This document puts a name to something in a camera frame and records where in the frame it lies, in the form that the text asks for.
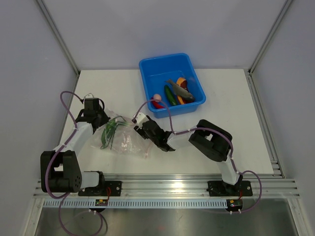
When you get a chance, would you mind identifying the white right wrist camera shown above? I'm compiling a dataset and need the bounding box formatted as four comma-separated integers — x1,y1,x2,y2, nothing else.
132,112,149,128

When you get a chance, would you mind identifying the clear zip top bag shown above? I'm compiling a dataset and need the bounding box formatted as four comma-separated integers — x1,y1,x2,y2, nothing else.
90,108,153,159

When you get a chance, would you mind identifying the fake steak slice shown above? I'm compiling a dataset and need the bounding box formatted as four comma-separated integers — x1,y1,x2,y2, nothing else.
176,77,190,105

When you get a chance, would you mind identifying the aluminium frame post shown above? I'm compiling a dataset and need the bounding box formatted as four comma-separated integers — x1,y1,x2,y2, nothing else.
248,0,294,76
34,0,80,78

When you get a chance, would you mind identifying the fake green onion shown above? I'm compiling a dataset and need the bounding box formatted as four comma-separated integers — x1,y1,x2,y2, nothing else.
100,116,132,149

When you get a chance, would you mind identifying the red fake chili pepper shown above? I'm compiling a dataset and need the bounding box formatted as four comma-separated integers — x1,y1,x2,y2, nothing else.
152,101,164,109

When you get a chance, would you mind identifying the fake egg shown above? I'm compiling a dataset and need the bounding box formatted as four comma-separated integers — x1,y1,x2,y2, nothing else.
153,94,162,102

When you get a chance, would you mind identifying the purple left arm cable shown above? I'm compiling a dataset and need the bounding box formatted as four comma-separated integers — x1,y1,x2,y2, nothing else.
45,91,86,199

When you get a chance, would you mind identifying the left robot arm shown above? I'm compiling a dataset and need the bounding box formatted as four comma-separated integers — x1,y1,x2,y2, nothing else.
40,98,110,199

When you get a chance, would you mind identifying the left aluminium frame post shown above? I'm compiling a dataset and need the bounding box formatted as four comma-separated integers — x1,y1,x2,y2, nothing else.
34,0,80,78

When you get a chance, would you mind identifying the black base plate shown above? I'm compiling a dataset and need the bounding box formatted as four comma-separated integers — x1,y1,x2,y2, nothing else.
207,180,253,197
78,180,122,197

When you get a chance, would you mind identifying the blue plastic bin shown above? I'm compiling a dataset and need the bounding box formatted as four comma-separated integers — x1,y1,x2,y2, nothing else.
139,53,206,118

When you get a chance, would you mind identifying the fake green cucumber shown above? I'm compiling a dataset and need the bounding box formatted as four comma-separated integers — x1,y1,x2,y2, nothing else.
164,85,178,106

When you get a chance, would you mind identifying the grey fake fish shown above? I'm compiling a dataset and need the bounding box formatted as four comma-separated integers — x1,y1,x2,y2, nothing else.
166,79,195,102

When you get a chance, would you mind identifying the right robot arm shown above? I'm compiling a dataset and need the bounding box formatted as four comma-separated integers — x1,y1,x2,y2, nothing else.
132,117,243,195

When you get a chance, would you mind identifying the white slotted cable duct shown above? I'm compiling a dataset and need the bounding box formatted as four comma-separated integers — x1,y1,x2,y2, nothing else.
43,199,227,209

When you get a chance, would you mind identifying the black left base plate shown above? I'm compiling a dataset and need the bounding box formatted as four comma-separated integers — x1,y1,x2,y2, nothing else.
78,180,122,197

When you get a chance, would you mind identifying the right aluminium frame post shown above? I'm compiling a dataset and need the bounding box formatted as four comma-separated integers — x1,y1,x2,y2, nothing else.
248,0,294,76

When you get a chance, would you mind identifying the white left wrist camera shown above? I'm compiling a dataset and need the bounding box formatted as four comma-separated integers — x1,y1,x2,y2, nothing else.
84,93,94,99

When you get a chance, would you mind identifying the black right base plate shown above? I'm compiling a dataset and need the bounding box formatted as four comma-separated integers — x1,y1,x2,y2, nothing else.
207,180,253,197

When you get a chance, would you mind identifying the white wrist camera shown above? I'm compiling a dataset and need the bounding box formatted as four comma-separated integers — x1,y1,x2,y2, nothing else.
132,112,149,128
84,93,94,99

